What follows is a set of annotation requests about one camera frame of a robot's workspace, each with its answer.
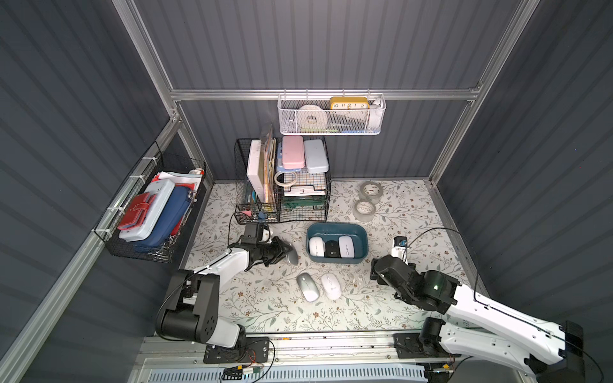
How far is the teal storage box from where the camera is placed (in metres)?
0.94

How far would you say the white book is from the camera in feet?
2.99

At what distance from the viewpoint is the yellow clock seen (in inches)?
34.8

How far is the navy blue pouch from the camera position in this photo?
642 millimetres

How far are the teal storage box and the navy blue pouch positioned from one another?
46 centimetres
